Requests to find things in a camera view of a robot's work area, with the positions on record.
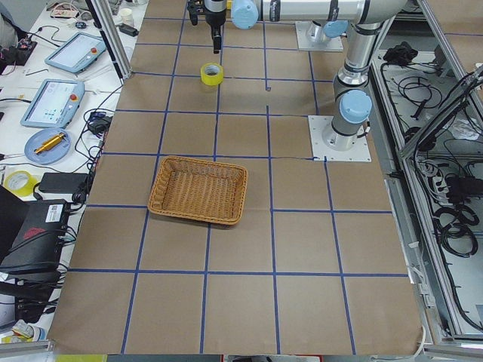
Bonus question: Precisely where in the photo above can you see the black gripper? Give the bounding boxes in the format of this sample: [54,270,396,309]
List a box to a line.
[204,0,227,54]

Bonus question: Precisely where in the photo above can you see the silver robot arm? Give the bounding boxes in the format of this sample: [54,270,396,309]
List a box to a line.
[306,20,349,44]
[231,1,406,152]

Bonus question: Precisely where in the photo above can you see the spare yellow tape roll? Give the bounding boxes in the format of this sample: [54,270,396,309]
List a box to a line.
[4,170,38,198]

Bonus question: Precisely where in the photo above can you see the far teach pendant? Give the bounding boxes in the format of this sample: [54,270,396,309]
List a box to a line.
[45,32,106,74]

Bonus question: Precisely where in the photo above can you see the teach pendant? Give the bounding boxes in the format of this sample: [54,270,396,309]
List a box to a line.
[45,32,106,74]
[20,78,85,128]

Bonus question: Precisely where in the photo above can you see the brown wicker basket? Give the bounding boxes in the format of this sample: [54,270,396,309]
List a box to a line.
[147,155,248,225]

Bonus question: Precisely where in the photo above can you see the near teach pendant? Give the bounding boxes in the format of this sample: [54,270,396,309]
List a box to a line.
[20,78,85,128]

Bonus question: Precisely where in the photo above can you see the brass cylinder tool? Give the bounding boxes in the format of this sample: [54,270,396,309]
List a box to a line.
[34,133,66,155]

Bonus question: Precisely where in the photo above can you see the blue plate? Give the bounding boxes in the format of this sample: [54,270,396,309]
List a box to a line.
[24,127,71,165]

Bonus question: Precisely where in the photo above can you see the black power adapter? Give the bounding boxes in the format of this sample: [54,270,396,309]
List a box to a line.
[38,173,88,194]

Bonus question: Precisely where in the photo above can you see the black computer box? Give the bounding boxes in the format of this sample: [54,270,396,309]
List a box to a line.
[1,199,69,275]

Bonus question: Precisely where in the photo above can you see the aluminium frame post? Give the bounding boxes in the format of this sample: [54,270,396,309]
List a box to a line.
[86,0,132,80]

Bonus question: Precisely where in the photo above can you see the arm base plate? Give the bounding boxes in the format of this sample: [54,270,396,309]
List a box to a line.
[295,20,349,52]
[308,115,371,162]

